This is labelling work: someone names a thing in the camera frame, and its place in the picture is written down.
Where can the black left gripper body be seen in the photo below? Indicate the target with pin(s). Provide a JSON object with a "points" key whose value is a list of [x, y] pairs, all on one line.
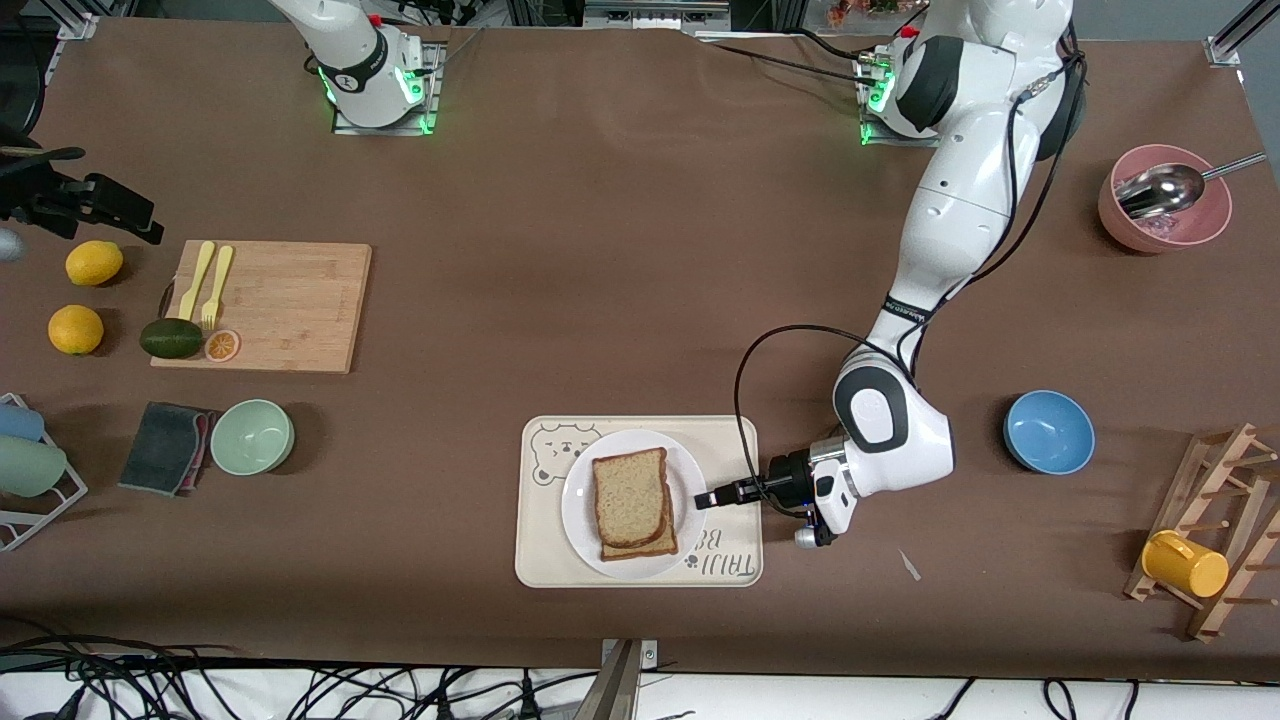
{"points": [[787, 481]]}

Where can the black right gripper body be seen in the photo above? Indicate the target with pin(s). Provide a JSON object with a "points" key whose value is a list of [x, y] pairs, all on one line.
{"points": [[42, 196]]}

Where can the toast slice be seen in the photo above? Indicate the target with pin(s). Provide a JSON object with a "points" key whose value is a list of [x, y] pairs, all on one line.
{"points": [[660, 548]]}

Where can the plain brown bread slice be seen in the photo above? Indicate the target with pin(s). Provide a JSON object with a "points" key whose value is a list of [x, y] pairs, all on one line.
{"points": [[628, 495]]}

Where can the white round plate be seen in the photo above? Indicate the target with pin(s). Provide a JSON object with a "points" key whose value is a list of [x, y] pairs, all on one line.
{"points": [[580, 510]]}

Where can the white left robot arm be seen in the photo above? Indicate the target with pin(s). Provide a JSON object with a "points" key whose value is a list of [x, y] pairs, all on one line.
{"points": [[960, 200]]}

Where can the yellow lemon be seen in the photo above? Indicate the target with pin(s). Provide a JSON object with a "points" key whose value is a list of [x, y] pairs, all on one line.
{"points": [[76, 330], [94, 263]]}

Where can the yellow plastic knife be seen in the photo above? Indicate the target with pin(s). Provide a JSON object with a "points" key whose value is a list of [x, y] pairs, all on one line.
{"points": [[197, 275]]}

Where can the yellow plastic fork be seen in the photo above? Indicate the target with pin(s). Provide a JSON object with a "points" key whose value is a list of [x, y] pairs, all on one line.
{"points": [[217, 285]]}

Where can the green avocado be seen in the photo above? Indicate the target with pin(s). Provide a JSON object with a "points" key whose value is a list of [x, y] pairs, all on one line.
{"points": [[171, 338]]}

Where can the orange slice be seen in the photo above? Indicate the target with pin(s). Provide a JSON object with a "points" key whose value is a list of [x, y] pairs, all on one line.
{"points": [[222, 346]]}

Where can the small white paper scrap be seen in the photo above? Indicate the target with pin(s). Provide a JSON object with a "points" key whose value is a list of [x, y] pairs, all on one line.
{"points": [[909, 566]]}

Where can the wooden cutting board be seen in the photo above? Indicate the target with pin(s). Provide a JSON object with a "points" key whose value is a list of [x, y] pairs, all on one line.
{"points": [[300, 300]]}

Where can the cream bear print tray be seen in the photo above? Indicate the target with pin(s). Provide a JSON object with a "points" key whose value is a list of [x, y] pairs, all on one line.
{"points": [[540, 540]]}

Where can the grey folded cloth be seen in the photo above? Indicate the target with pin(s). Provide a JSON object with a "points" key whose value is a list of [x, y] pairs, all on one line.
{"points": [[162, 447]]}

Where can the light blue cup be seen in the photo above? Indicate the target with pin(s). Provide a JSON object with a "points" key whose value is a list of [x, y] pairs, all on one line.
{"points": [[18, 422]]}

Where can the pale green bowl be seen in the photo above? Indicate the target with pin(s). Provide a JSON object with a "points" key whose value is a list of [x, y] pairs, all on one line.
{"points": [[252, 437]]}

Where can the pale green cup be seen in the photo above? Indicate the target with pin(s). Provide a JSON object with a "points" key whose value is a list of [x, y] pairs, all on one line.
{"points": [[28, 467]]}

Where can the blue bowl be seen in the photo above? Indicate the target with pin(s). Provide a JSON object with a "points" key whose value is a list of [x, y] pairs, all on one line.
{"points": [[1049, 432]]}

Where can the yellow mug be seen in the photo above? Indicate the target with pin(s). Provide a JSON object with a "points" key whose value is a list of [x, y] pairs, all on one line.
{"points": [[1185, 565]]}

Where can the pink bowl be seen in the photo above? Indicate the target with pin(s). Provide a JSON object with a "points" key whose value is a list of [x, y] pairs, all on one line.
{"points": [[1125, 225]]}

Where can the wooden mug rack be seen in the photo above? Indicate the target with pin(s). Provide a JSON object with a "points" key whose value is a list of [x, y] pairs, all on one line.
{"points": [[1235, 470]]}

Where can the metal spoon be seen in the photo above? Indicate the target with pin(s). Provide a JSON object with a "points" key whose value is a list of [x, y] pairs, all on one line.
{"points": [[1165, 188]]}

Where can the aluminium frame post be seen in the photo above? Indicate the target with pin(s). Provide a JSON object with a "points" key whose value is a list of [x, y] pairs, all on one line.
{"points": [[78, 25], [1240, 35]]}

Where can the metal bracket at table edge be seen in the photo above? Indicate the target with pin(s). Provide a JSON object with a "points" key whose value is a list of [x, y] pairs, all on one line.
{"points": [[620, 680]]}

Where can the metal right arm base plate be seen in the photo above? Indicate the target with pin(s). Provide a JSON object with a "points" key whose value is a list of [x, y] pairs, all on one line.
{"points": [[432, 110]]}

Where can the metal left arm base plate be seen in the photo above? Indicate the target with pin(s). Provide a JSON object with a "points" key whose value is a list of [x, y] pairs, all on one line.
{"points": [[870, 135]]}

